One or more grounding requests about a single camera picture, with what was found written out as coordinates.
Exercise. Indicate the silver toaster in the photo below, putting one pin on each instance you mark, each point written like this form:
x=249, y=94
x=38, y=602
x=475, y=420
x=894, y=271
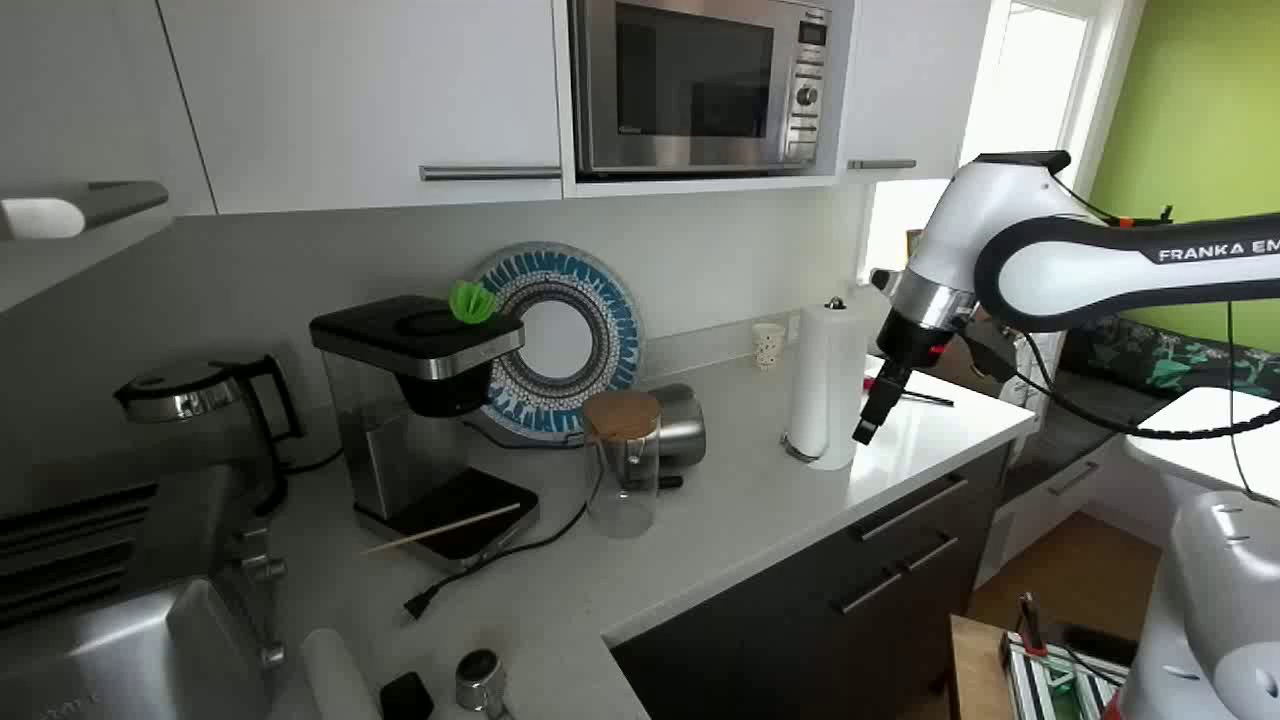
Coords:
x=121, y=654

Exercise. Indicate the white cylinder roll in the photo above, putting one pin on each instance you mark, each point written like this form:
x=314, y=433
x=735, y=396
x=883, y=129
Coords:
x=336, y=676

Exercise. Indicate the small black block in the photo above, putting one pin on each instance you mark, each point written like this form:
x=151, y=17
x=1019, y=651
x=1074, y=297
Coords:
x=404, y=697

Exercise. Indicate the grey range hood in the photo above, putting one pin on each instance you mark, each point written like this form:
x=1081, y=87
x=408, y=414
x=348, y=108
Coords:
x=74, y=215

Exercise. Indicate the narrow white cabinet door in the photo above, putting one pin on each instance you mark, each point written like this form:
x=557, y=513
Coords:
x=915, y=80

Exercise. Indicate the white paper towel roll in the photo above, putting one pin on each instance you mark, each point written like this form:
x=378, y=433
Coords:
x=824, y=385

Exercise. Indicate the steel electric kettle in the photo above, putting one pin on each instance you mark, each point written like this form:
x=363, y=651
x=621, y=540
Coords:
x=215, y=414

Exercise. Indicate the thin wooden stick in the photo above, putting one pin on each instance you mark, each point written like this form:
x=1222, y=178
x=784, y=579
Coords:
x=443, y=528

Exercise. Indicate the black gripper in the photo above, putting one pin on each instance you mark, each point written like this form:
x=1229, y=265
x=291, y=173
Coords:
x=906, y=357

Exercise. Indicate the wide white cabinet door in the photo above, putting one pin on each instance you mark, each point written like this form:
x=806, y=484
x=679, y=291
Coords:
x=373, y=94

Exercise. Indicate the wooden stool with tools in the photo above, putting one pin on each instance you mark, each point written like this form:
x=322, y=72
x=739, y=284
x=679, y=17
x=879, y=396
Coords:
x=1032, y=673

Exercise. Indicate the small green plastic object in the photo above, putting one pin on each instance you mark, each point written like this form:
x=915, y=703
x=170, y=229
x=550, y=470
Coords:
x=469, y=301

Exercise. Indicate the steel faucet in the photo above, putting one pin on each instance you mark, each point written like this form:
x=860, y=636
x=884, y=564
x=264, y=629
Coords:
x=261, y=584

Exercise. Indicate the black camera on stand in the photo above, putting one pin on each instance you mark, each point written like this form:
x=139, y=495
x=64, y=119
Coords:
x=1020, y=161

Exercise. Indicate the steel built-in microwave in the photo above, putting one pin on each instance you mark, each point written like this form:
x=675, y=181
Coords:
x=700, y=87

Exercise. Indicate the white side table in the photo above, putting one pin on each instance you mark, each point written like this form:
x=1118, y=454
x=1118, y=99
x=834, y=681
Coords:
x=1207, y=433

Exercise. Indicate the dark drawer cabinet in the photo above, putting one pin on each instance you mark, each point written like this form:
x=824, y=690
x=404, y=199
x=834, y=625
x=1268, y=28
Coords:
x=824, y=584

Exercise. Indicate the dark patterned cushion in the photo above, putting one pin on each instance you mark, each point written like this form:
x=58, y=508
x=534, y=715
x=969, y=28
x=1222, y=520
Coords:
x=1144, y=357

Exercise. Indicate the black steel coffee maker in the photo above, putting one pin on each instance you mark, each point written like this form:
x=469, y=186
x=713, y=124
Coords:
x=413, y=400

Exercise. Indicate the cardboard box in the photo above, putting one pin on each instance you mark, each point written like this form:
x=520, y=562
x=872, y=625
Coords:
x=962, y=357

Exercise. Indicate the blue white decorative plate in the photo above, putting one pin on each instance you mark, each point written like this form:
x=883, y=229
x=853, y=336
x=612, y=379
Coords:
x=582, y=341

